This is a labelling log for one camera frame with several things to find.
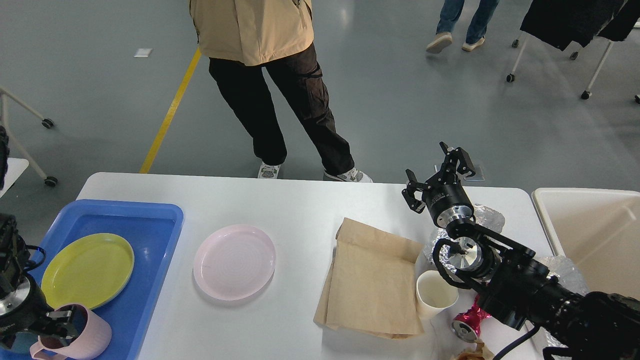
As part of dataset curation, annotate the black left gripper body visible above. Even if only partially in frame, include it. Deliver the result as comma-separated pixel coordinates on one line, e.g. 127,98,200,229
0,285,53,350

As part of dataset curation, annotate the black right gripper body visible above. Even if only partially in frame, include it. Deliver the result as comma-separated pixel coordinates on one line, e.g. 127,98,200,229
423,183,475,228

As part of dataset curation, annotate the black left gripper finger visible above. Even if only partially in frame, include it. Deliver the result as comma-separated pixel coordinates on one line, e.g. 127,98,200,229
46,306,80,346

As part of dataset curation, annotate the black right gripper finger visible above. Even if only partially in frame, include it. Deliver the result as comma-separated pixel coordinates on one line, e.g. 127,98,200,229
403,169,431,214
433,141,477,188

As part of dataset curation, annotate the pink mug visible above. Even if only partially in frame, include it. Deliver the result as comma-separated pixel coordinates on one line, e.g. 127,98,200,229
30,303,112,360

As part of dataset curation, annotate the pink plate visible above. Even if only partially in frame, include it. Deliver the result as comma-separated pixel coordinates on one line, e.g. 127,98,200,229
192,224,277,302

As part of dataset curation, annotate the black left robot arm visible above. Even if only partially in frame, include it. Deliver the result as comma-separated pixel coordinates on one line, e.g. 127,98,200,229
0,213,80,350

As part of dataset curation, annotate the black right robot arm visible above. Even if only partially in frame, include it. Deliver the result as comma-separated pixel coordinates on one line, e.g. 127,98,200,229
401,142,640,360

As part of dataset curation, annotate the teal mug with yellow inside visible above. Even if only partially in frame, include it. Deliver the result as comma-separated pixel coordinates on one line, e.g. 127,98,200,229
0,332,38,355

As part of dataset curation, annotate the crumpled aluminium foil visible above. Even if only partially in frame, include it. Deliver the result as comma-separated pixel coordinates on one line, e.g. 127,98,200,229
422,203,506,271

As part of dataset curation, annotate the yellow plate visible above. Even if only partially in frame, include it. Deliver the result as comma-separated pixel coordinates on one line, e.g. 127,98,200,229
40,233,135,310

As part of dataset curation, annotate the white paper cup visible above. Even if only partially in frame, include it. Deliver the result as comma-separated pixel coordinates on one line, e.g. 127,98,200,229
414,269,458,320

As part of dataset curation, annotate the brown paper bag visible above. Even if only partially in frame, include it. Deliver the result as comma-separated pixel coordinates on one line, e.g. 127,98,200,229
313,218,424,339

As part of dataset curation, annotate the crushed pink can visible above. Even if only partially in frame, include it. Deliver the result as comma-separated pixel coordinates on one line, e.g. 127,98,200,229
451,294,492,343

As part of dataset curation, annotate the blue plastic tray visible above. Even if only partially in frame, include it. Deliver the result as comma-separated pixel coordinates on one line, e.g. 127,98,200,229
30,199,184,360

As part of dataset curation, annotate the white rolling table left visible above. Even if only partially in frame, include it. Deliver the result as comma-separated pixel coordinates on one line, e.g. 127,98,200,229
0,86,59,189

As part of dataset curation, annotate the white office chair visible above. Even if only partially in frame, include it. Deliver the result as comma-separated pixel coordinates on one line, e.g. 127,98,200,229
494,30,639,109

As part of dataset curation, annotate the person in blue jeans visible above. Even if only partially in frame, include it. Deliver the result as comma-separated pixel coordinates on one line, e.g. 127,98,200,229
426,0,501,54

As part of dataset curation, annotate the beige plastic bin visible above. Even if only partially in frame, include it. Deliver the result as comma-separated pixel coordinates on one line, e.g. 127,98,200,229
532,187,640,299

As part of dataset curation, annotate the brown paper scrap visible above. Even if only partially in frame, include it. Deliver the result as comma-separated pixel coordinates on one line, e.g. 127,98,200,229
449,339,495,360

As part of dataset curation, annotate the black jacket on chair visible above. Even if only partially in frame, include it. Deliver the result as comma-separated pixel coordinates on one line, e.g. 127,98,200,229
519,0,640,51

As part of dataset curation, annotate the person in beige jacket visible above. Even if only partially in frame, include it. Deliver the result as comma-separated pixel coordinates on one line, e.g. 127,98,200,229
189,0,371,183

